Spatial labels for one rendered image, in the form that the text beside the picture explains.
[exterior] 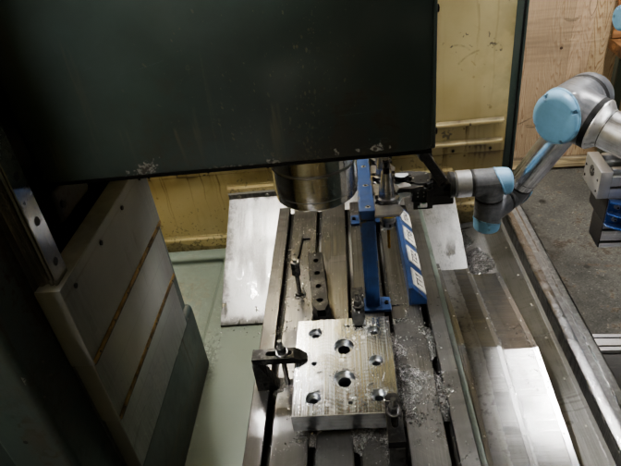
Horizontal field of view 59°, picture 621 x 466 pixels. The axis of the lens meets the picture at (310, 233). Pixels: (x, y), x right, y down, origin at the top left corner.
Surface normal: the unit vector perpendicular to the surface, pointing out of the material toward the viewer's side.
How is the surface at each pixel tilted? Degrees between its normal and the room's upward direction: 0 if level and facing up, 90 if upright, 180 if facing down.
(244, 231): 25
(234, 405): 0
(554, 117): 88
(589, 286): 0
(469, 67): 89
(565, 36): 90
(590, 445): 17
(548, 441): 8
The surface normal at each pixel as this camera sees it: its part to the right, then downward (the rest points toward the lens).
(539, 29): -0.10, 0.58
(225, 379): -0.11, -0.82
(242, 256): -0.12, -0.49
